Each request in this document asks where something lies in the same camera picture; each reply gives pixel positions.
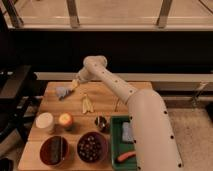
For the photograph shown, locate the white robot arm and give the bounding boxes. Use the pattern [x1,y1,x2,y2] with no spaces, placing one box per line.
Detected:
[76,56,184,171]

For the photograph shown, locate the small metal cup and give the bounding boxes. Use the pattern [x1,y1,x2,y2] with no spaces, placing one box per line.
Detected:
[95,116,108,132]

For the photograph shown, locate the white lidded jar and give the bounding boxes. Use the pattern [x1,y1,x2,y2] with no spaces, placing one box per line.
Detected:
[36,112,54,134]

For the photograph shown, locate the orange carrot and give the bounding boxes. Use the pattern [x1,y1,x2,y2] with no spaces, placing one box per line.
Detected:
[117,151,136,162]

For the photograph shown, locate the brown bowl with dark block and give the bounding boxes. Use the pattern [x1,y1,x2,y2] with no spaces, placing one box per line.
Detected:
[40,136,69,166]

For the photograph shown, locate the green plastic tray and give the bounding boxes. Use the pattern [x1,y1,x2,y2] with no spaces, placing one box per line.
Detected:
[110,116,137,171]

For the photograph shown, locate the small grey-blue towel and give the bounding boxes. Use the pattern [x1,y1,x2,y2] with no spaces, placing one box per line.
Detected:
[55,87,73,100]

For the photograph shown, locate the brown bowl with nuts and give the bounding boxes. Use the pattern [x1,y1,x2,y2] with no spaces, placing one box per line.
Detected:
[77,132,108,163]

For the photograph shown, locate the black chair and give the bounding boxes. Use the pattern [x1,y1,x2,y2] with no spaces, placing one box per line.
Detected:
[0,65,36,143]

